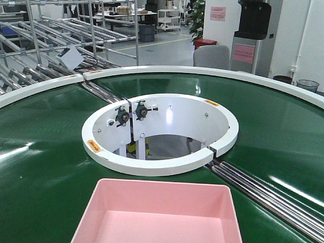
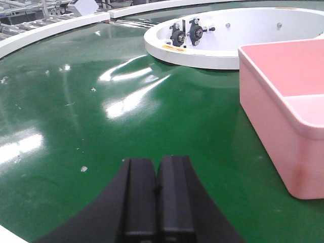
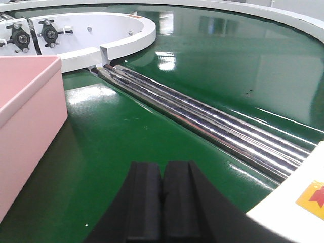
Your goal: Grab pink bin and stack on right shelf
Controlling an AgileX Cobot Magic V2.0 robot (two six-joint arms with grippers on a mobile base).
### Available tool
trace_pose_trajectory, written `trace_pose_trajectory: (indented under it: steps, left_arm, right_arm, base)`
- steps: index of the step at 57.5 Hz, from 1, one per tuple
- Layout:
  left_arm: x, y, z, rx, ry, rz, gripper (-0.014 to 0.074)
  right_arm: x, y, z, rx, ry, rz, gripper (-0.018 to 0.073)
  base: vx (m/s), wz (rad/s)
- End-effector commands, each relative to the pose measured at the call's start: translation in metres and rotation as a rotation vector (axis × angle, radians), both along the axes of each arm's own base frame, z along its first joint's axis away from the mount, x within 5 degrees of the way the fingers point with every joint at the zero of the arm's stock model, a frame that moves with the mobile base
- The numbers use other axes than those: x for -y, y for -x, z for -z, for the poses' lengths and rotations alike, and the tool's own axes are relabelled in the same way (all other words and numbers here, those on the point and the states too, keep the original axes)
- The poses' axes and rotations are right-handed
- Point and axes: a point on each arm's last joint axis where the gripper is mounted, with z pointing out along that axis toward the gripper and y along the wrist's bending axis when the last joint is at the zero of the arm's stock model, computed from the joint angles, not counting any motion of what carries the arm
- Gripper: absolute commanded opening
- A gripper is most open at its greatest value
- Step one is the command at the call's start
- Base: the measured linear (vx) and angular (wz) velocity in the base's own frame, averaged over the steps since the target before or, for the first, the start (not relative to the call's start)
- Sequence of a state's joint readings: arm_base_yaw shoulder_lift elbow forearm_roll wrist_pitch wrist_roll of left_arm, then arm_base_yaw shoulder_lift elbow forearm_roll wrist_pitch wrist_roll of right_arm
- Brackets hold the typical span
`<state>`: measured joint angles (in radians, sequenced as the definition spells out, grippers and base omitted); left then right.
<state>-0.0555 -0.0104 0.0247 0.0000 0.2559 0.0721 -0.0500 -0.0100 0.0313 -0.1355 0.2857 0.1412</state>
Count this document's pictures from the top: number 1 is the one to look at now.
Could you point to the metal roller rack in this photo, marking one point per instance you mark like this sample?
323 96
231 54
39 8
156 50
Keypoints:
36 39

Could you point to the white outer conveyor rim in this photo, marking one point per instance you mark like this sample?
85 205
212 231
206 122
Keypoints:
24 92

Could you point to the red planter box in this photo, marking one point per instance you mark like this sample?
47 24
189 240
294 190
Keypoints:
203 42

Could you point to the white control box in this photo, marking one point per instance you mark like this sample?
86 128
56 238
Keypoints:
70 57

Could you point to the left bearing block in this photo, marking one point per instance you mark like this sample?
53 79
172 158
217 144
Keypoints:
122 116

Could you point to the black waste bin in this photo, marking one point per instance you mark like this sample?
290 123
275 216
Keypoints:
283 78

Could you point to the right bearing block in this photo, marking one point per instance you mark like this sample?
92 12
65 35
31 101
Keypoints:
141 110

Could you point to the white shelf cart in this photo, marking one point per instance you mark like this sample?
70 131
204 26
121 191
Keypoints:
168 19

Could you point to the black water dispenser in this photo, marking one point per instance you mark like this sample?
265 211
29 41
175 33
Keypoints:
253 27

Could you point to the dark grey stacked crates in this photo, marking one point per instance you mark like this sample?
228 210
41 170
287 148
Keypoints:
146 33

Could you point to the pink wall notice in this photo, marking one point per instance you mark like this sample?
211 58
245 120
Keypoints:
218 13

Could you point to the pink plastic bin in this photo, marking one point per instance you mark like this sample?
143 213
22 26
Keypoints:
155 211

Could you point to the steel conveyor rollers left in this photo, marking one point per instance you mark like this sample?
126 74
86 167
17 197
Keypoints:
104 94

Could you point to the green potted plant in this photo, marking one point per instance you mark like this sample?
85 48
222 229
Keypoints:
196 17

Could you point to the bearing block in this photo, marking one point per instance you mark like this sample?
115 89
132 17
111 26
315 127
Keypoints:
122 116
141 110

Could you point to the mesh waste basket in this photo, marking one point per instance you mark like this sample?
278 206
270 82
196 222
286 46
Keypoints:
307 84

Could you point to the grey chair back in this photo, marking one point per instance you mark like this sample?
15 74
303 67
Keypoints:
212 56

